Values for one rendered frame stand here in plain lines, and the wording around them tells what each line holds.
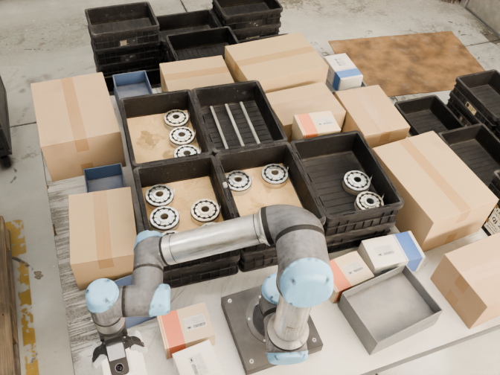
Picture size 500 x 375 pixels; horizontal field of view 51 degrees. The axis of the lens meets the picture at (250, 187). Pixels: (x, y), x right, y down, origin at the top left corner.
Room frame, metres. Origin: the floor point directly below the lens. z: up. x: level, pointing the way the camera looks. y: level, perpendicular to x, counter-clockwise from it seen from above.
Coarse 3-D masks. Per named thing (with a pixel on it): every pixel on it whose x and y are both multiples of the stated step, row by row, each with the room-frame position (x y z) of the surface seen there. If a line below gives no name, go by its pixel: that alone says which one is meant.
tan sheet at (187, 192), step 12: (192, 180) 1.33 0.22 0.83; (204, 180) 1.33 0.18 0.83; (144, 192) 1.25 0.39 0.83; (180, 192) 1.26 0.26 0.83; (192, 192) 1.27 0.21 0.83; (204, 192) 1.27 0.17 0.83; (180, 204) 1.21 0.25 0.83; (192, 204) 1.21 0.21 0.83; (180, 216) 1.15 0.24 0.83; (180, 228) 1.10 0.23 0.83; (192, 228) 1.10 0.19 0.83
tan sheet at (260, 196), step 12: (252, 168) 1.42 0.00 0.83; (288, 180) 1.37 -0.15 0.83; (252, 192) 1.30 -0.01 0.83; (264, 192) 1.30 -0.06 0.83; (276, 192) 1.31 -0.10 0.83; (288, 192) 1.31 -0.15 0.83; (240, 204) 1.23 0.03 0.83; (252, 204) 1.24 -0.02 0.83; (264, 204) 1.24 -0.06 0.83; (276, 204) 1.25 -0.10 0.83; (288, 204) 1.25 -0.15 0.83; (300, 204) 1.26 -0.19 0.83; (240, 216) 1.18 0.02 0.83
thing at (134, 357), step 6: (126, 354) 0.64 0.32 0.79; (132, 354) 0.64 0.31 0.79; (138, 354) 0.64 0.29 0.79; (132, 360) 0.63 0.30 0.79; (138, 360) 0.63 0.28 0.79; (102, 366) 0.60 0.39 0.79; (108, 366) 0.60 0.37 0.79; (132, 366) 0.61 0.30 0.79; (138, 366) 0.61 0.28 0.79; (144, 366) 0.61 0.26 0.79; (108, 372) 0.58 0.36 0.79; (132, 372) 0.59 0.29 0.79; (138, 372) 0.59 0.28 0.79; (144, 372) 0.59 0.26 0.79
